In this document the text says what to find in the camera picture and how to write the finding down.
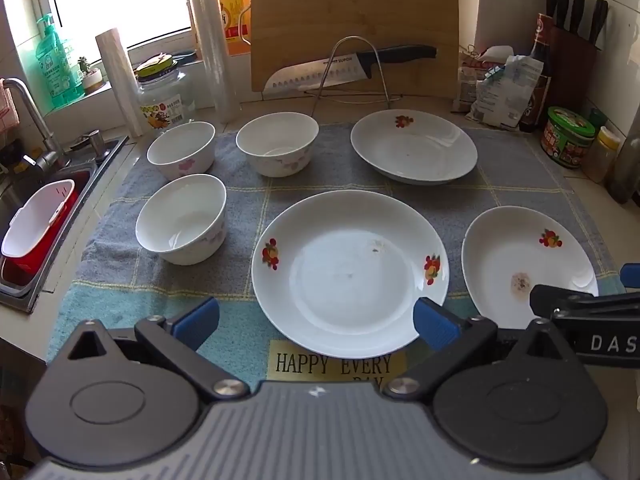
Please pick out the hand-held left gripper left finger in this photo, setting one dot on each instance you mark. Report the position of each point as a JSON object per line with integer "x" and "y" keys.
{"x": 197, "y": 317}

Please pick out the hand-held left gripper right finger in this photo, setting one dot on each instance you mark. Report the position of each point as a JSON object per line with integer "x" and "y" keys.
{"x": 435, "y": 322}

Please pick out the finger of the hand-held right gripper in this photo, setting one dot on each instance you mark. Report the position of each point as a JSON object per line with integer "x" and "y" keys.
{"x": 542, "y": 300}
{"x": 632, "y": 276}

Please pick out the small white fruit-print plate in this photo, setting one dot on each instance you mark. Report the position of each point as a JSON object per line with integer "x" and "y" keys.
{"x": 520, "y": 255}

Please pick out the white pink-flower bowl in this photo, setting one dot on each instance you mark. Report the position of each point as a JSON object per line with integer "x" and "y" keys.
{"x": 277, "y": 140}
{"x": 182, "y": 145}
{"x": 182, "y": 220}

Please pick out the large white fruit-print plate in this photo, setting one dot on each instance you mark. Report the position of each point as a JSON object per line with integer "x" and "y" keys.
{"x": 345, "y": 270}

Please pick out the grey-blue checkered cloth mat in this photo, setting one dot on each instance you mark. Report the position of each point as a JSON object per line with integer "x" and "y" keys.
{"x": 240, "y": 280}

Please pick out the metal cylinder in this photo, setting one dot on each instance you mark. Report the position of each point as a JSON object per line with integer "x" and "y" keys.
{"x": 627, "y": 170}

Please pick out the yellow-lid small jar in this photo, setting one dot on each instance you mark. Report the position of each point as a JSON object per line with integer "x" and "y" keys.
{"x": 602, "y": 155}

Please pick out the green-lid jar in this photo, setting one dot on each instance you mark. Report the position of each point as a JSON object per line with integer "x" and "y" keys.
{"x": 567, "y": 137}

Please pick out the red basin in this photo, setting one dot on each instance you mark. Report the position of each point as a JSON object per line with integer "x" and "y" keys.
{"x": 42, "y": 255}

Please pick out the metal sink soap dispenser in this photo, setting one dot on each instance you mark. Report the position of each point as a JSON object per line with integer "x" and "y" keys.
{"x": 92, "y": 142}

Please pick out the brown wooden knife block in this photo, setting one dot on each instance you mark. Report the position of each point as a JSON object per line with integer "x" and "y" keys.
{"x": 575, "y": 75}

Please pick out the white printed plastic bag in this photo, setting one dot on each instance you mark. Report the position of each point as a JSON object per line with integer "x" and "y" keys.
{"x": 510, "y": 90}

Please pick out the dark sauce bottle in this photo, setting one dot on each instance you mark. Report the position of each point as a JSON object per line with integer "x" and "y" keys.
{"x": 542, "y": 80}

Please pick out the steel sink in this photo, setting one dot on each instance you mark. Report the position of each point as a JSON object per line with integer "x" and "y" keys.
{"x": 30, "y": 180}

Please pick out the glass jar with green lid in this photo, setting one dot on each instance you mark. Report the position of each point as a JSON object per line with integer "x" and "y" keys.
{"x": 165, "y": 100}

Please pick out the red and white paper bag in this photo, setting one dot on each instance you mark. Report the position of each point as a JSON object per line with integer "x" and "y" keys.
{"x": 467, "y": 85}

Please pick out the short cling film roll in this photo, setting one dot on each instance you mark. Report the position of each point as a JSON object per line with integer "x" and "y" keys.
{"x": 120, "y": 80}

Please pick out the metal binder clip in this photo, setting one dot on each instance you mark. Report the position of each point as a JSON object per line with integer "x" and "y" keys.
{"x": 471, "y": 51}

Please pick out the grey-blue container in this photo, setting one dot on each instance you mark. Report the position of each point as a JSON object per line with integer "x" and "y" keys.
{"x": 184, "y": 56}

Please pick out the small potted plant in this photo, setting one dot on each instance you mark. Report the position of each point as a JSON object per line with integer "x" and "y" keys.
{"x": 90, "y": 77}

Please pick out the metal faucet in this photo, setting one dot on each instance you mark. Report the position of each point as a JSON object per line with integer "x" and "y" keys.
{"x": 27, "y": 105}

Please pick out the tall cling film roll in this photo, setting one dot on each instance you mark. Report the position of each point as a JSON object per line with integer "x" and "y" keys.
{"x": 212, "y": 45}

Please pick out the pink dishcloth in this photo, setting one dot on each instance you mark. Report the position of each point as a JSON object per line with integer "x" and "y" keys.
{"x": 7, "y": 110}

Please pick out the green dish soap bottle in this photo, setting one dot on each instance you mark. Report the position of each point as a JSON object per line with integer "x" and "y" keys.
{"x": 57, "y": 65}

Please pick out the orange carton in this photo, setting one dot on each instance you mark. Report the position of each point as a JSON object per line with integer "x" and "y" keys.
{"x": 235, "y": 15}

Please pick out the bamboo cutting board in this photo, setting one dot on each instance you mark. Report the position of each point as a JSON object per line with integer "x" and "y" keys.
{"x": 350, "y": 5}

